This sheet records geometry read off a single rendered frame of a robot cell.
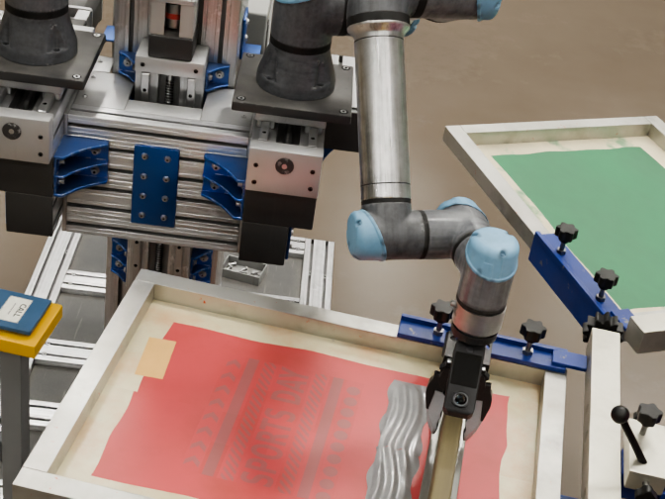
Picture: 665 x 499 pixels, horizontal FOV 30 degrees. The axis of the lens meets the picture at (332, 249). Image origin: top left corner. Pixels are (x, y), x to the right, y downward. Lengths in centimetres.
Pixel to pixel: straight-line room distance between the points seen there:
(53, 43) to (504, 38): 395
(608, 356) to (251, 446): 64
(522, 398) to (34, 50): 109
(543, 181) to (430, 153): 209
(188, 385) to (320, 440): 24
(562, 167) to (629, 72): 312
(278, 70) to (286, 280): 143
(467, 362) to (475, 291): 12
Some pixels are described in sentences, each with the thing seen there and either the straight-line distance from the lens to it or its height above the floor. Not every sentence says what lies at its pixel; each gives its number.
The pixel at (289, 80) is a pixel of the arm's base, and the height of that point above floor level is 129.
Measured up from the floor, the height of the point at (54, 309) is 95.
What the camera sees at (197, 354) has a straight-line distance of 216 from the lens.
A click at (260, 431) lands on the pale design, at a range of 202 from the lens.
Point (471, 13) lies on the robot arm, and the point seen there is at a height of 159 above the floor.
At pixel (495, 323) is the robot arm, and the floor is 125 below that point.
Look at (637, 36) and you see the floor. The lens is 648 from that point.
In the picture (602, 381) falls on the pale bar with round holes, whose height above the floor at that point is 104.
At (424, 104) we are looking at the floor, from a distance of 530.
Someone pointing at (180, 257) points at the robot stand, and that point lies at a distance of 268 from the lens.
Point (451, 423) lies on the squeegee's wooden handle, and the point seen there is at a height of 106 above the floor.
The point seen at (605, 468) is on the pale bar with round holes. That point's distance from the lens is 197.
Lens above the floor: 230
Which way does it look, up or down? 33 degrees down
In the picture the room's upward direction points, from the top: 9 degrees clockwise
